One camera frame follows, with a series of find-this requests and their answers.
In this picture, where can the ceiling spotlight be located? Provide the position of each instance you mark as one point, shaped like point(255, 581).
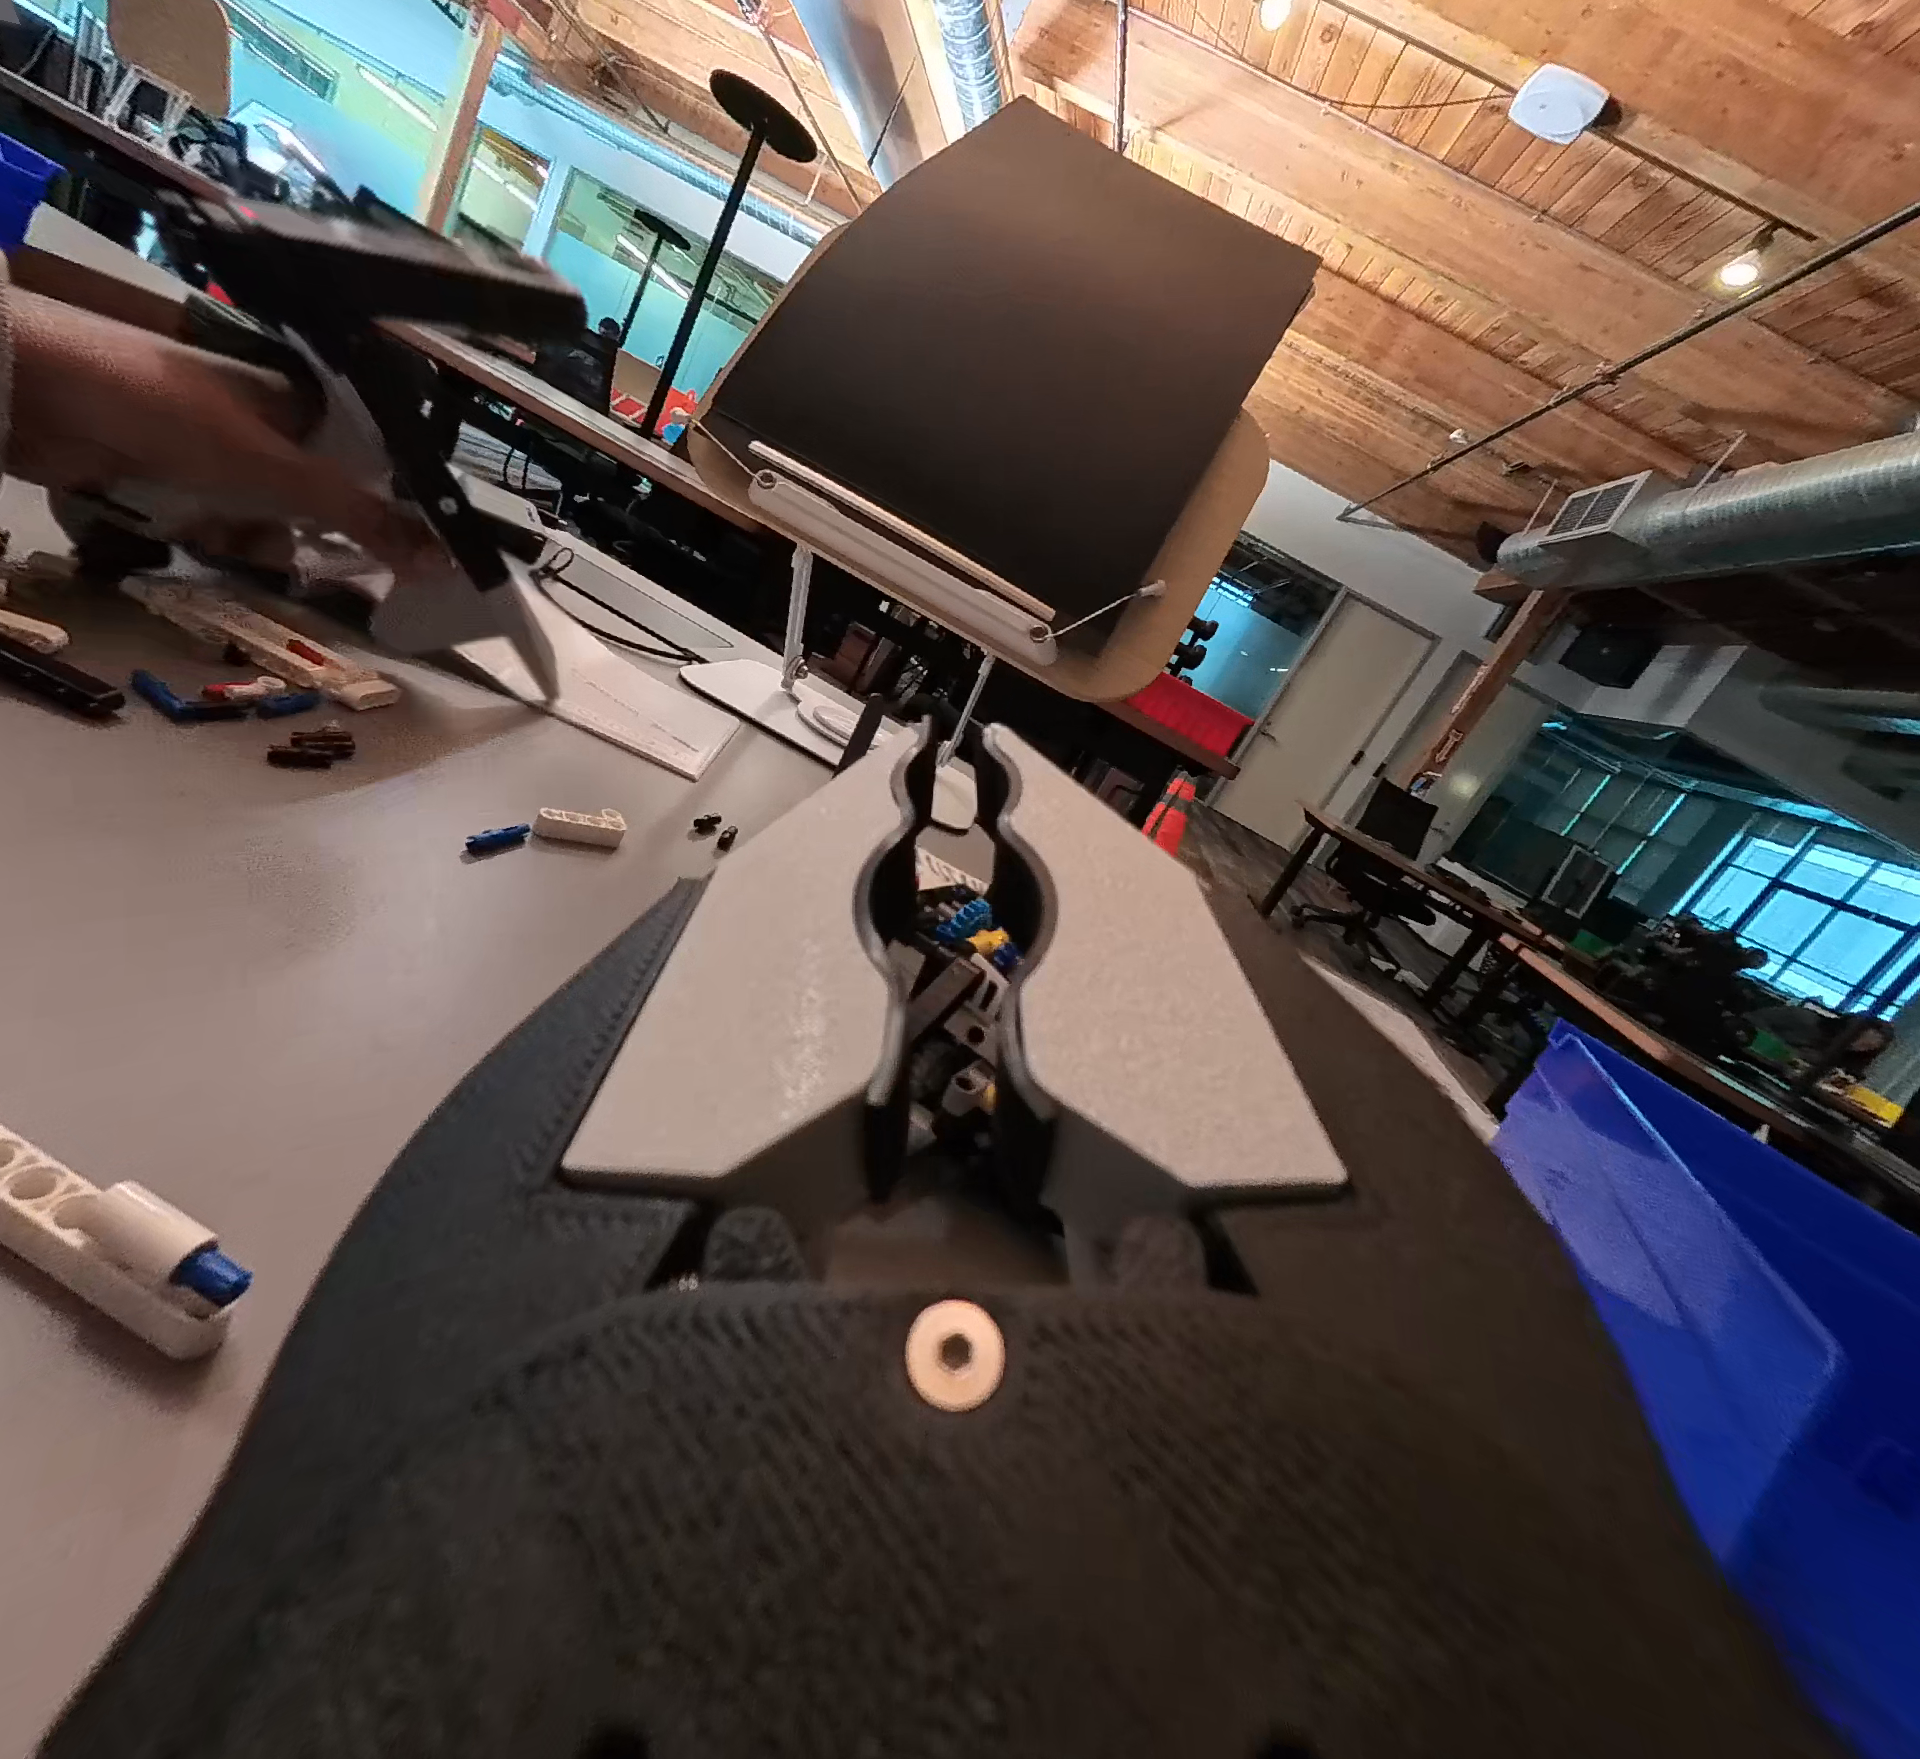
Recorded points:
point(1274, 6)
point(1741, 269)

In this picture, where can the wooden post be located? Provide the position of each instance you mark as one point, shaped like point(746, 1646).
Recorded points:
point(458, 124)

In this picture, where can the long white lego beam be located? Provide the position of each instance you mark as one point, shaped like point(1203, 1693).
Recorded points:
point(75, 1234)

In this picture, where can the large white paper sheet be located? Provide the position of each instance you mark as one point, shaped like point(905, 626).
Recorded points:
point(646, 716)

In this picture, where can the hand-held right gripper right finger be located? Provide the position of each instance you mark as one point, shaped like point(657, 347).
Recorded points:
point(1170, 1040)

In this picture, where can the pile of loose lego pieces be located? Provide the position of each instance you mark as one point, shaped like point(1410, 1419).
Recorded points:
point(224, 649)

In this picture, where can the blue lego pin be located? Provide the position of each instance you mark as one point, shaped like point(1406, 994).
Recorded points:
point(211, 1275)
point(499, 837)

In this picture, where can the wooden desk black legs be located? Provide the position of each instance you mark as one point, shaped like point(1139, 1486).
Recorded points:
point(1441, 873)

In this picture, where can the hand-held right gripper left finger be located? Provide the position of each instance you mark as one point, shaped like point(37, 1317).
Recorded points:
point(735, 1040)

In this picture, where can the person's left hand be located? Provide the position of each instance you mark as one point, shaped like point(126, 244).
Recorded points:
point(149, 425)

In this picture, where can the orange traffic cone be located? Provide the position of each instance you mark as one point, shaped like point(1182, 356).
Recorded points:
point(1170, 814)

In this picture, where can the white ceiling device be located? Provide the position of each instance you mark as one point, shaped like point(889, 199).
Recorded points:
point(1557, 106)

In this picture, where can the white zebra lego helicopter model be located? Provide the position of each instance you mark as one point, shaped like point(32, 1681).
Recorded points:
point(961, 994)

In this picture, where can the black floor lamp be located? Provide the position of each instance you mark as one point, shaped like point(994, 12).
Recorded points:
point(721, 244)

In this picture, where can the white angled lego beam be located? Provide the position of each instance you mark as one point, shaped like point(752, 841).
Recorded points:
point(582, 826)

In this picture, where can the black office chair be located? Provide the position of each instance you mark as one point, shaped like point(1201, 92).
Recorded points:
point(1380, 889)

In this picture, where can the red storage bin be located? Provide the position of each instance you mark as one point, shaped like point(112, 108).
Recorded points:
point(1184, 716)

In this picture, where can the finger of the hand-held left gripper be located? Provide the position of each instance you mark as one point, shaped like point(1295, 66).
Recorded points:
point(465, 626)

